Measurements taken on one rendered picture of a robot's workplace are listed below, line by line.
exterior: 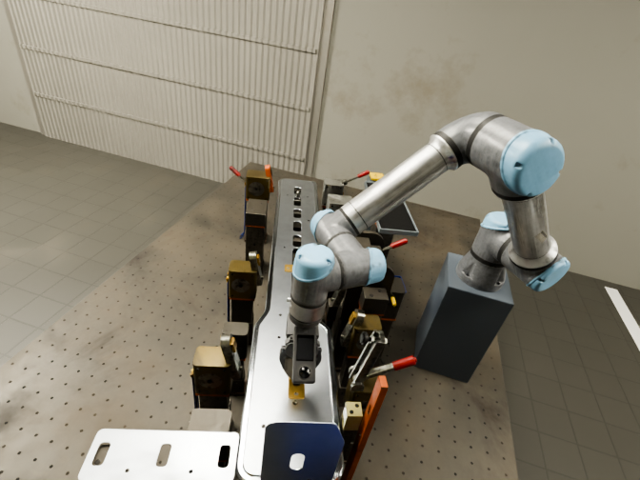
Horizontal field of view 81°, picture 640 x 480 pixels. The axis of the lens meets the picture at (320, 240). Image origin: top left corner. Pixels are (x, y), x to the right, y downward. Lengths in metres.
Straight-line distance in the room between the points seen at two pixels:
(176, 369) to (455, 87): 2.71
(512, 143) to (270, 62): 2.80
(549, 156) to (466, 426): 0.93
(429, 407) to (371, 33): 2.61
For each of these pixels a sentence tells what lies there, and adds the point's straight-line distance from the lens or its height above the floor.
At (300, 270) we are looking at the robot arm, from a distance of 0.70.
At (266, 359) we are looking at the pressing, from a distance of 1.04.
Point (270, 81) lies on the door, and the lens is 3.45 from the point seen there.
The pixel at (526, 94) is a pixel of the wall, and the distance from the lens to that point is 3.30.
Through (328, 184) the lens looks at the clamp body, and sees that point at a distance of 1.75.
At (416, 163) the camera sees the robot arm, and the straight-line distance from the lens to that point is 0.86.
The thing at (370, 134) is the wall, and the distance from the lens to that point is 3.36.
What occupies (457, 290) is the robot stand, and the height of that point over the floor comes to 1.10.
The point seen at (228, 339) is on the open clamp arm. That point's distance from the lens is 0.92.
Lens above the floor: 1.83
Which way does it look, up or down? 34 degrees down
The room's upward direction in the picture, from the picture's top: 9 degrees clockwise
